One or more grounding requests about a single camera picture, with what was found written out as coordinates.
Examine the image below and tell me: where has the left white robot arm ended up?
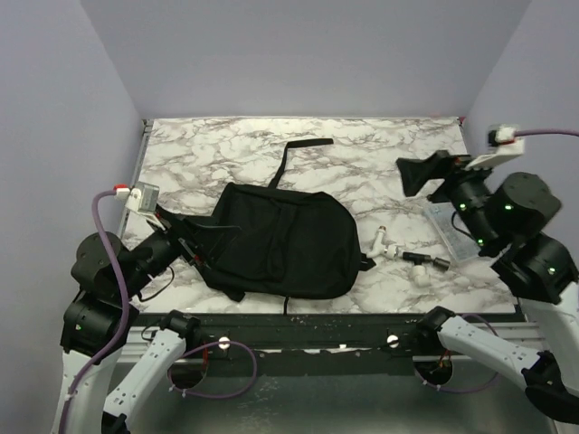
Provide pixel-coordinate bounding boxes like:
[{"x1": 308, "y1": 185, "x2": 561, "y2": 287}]
[{"x1": 52, "y1": 215, "x2": 239, "y2": 433}]

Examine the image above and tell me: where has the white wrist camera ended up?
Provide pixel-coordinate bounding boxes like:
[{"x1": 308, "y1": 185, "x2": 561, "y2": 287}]
[
  {"x1": 465, "y1": 124, "x2": 526, "y2": 170},
  {"x1": 113, "y1": 181, "x2": 164, "y2": 229}
]

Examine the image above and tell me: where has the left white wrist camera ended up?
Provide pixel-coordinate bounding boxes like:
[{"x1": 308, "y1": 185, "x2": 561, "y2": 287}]
[{"x1": 113, "y1": 181, "x2": 164, "y2": 229}]

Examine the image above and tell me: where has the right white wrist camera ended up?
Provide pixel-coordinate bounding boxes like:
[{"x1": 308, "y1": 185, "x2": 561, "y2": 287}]
[{"x1": 465, "y1": 124, "x2": 526, "y2": 170}]

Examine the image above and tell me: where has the clear plastic pencil case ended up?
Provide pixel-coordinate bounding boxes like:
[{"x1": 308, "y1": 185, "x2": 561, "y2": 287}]
[{"x1": 424, "y1": 203, "x2": 479, "y2": 264}]

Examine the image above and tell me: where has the black student backpack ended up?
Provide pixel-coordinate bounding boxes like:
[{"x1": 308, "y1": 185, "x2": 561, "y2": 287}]
[{"x1": 157, "y1": 157, "x2": 375, "y2": 302}]

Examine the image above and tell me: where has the white correction pen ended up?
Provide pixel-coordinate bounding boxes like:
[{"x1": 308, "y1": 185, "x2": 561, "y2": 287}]
[{"x1": 365, "y1": 225, "x2": 403, "y2": 260}]

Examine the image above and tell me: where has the white plastic tube piece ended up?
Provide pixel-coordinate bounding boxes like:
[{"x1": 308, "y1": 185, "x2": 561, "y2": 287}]
[{"x1": 402, "y1": 251, "x2": 451, "y2": 288}]

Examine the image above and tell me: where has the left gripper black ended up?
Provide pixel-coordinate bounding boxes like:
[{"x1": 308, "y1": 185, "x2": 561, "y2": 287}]
[{"x1": 119, "y1": 201, "x2": 242, "y2": 298}]

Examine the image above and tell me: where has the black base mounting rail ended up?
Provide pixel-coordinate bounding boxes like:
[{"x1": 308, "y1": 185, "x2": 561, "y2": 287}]
[{"x1": 196, "y1": 314, "x2": 444, "y2": 377}]

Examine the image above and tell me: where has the aluminium table edge rail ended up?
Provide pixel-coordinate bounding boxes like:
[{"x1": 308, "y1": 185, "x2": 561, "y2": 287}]
[{"x1": 115, "y1": 119, "x2": 153, "y2": 241}]

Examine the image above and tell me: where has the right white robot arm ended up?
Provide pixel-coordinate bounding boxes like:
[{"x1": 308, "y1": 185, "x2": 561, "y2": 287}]
[{"x1": 396, "y1": 150, "x2": 578, "y2": 424}]

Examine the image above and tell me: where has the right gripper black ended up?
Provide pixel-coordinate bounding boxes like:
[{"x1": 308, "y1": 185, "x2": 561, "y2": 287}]
[{"x1": 395, "y1": 146, "x2": 502, "y2": 250}]

